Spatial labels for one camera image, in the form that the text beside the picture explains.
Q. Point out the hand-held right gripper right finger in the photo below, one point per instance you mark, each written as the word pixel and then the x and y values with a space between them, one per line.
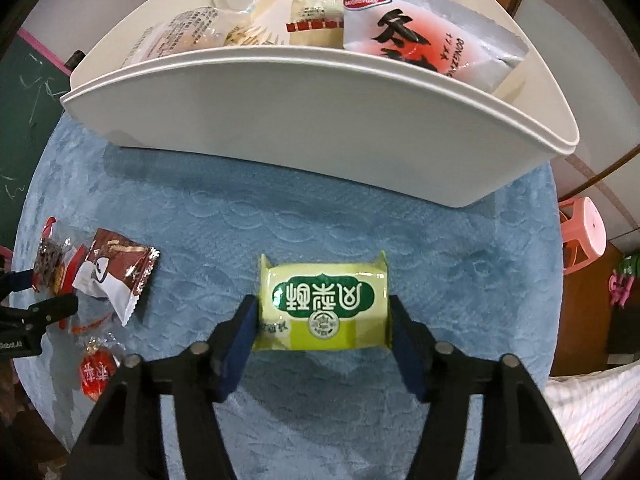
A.
pixel 407 350

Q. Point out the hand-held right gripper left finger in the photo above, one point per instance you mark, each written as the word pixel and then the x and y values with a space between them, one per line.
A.
pixel 240 345

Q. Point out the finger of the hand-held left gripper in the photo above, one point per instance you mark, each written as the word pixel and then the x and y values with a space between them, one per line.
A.
pixel 20 281
pixel 50 311

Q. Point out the red clear packet of dates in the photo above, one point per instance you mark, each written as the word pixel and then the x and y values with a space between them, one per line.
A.
pixel 50 257

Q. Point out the green snack packet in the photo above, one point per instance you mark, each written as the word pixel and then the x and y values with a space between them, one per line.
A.
pixel 325 305

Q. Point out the white plastic bin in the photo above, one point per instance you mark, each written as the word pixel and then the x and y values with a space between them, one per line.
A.
pixel 325 125

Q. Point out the silver red snack packet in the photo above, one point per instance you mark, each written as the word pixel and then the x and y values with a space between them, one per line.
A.
pixel 425 35

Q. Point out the white packet with red stripe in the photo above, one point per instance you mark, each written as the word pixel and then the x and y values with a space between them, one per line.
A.
pixel 312 15

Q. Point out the brown white snack packet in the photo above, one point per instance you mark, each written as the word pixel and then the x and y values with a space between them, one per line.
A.
pixel 115 270

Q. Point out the red label clear packet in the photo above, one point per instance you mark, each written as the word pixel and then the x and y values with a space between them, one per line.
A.
pixel 97 372

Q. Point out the blue embossed table cloth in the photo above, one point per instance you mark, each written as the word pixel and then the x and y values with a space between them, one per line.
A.
pixel 200 220

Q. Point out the white striped clothing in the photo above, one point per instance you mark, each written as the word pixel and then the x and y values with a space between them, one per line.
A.
pixel 590 410

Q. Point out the pink plastic stool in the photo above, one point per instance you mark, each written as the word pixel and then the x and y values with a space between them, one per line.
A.
pixel 585 230

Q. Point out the pink green toy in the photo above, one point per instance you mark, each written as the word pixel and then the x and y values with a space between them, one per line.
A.
pixel 625 282

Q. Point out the white pink refrigerator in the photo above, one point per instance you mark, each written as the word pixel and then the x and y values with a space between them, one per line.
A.
pixel 575 10

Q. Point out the green chalkboard with pink frame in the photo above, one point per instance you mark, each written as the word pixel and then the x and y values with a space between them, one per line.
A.
pixel 25 110

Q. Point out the black wall plug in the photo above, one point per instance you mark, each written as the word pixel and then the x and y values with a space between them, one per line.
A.
pixel 75 58

